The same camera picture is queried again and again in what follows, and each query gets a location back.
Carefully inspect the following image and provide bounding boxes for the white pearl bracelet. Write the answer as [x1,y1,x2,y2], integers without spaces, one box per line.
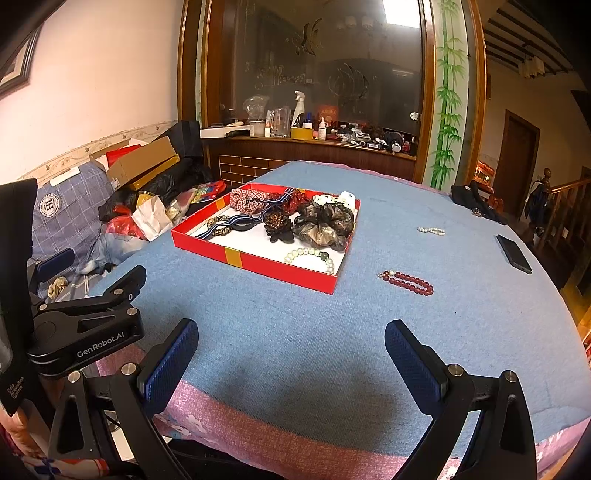
[283,247,337,276]

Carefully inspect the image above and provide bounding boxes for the leopard print scrunchie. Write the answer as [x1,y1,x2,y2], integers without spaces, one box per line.
[204,215,232,239]

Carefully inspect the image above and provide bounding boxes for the blue striped headband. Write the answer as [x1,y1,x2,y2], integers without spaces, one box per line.
[192,187,295,240]

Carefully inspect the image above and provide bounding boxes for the red jewelry tray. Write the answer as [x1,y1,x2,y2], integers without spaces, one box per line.
[172,183,361,294]

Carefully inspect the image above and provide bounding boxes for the blue jeans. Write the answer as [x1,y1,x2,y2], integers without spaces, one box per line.
[76,233,149,275]

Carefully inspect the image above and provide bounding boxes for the blue plaid shirt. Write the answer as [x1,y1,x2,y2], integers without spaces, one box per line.
[32,163,113,281]

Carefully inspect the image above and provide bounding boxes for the blue bed sheet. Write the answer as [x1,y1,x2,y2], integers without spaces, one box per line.
[102,161,589,372]

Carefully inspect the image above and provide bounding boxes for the red plastic bag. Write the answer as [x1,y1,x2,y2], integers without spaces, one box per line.
[105,204,146,240]

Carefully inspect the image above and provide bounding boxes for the black smartphone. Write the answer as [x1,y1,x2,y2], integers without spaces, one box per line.
[496,235,533,275]

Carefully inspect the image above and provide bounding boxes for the pink quilt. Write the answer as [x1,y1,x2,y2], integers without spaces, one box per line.
[91,345,591,480]

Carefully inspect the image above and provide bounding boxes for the white paper bag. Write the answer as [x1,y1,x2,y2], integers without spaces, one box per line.
[131,196,173,242]

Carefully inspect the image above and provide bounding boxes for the colourful toy box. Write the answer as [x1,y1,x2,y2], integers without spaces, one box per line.
[191,180,226,203]

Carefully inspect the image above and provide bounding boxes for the dark organza scrunchie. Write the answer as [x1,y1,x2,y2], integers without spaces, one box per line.
[291,202,355,252]

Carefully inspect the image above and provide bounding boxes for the black clothing pile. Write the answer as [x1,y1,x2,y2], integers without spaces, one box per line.
[451,180,507,225]

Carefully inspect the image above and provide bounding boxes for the brown cardboard box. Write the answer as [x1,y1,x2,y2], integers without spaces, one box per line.
[106,136,179,191]

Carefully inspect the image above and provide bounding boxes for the red checkered scrunchie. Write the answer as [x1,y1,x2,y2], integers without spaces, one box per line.
[230,189,270,216]

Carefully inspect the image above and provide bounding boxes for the white polka dot scrunchie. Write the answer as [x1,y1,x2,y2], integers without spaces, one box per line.
[312,191,358,213]

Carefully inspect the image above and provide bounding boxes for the wooden stair railing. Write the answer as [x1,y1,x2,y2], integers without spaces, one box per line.
[534,167,590,257]

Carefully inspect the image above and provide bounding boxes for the wooden counter shelf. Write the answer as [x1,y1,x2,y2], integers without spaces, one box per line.
[200,126,417,186]

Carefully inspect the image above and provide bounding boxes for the black bag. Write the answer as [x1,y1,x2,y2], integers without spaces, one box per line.
[158,120,202,159]

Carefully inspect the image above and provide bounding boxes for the brown wooden door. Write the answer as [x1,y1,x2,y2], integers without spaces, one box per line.
[493,110,540,218]

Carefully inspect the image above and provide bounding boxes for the small white pump bottle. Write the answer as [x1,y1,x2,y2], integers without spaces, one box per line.
[318,117,327,141]

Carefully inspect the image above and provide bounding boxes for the glass pitcher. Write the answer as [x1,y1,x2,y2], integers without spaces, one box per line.
[270,106,290,138]

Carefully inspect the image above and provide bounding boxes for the bamboo painted glass panel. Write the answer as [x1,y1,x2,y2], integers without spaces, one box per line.
[423,0,470,192]

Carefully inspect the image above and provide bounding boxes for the white spray bottle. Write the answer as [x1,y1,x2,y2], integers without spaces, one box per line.
[291,90,305,128]

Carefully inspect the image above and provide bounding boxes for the red bead bracelet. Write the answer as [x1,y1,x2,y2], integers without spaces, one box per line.
[378,269,436,297]

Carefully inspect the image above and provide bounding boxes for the picture frame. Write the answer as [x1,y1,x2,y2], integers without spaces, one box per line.
[0,26,42,99]

